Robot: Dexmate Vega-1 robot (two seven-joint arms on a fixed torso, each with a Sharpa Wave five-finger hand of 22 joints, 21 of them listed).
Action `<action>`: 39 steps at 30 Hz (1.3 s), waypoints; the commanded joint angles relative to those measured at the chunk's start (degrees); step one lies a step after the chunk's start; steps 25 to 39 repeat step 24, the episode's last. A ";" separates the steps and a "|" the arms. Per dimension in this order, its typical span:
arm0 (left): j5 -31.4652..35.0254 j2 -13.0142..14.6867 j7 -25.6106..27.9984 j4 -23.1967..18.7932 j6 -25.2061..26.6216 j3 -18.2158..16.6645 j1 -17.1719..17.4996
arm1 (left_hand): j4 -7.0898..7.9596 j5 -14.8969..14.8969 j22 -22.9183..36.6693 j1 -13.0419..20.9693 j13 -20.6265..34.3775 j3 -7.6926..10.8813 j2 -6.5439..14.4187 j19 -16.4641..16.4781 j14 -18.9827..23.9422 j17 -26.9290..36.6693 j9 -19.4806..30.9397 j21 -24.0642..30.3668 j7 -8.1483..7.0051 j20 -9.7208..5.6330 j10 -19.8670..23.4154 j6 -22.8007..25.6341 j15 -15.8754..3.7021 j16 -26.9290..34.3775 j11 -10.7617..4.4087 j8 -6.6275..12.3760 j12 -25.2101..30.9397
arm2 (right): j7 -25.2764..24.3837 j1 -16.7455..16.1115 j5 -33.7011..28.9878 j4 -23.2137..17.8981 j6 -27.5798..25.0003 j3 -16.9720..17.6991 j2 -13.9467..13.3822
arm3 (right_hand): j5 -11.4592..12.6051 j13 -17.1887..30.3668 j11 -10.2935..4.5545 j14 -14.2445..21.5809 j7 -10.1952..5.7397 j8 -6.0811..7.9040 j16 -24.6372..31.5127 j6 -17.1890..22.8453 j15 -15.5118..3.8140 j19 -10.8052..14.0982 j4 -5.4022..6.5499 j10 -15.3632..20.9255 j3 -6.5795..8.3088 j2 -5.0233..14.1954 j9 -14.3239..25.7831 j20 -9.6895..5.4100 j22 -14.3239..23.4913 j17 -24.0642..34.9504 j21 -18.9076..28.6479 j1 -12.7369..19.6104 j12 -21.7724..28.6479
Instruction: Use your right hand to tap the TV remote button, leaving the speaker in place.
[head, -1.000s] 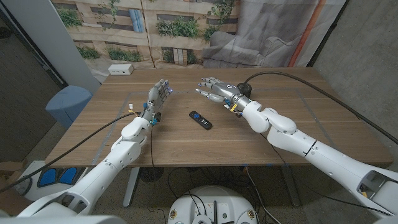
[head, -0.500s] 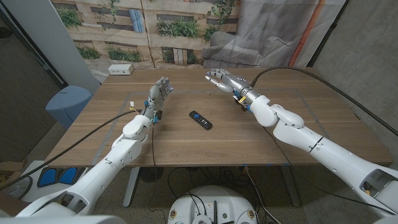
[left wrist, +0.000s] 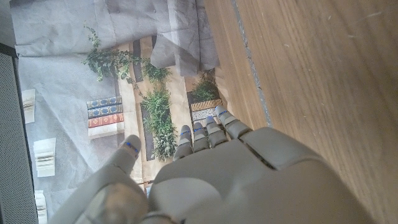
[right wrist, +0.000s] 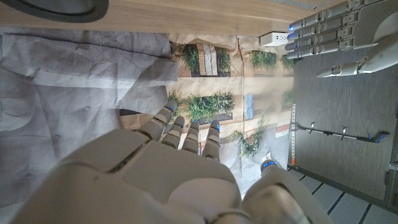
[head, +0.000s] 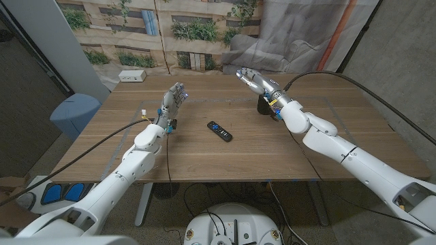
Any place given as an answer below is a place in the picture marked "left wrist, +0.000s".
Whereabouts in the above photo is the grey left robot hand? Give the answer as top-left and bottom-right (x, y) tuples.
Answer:
(46, 105), (374, 224)

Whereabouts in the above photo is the grey tape outline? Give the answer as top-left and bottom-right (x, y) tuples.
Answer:
(229, 0), (274, 128)

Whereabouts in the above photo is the printed fabric backdrop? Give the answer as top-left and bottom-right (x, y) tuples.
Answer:
(9, 0), (237, 218)

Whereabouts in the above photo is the black perforated panel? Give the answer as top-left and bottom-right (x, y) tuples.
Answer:
(0, 42), (40, 224)

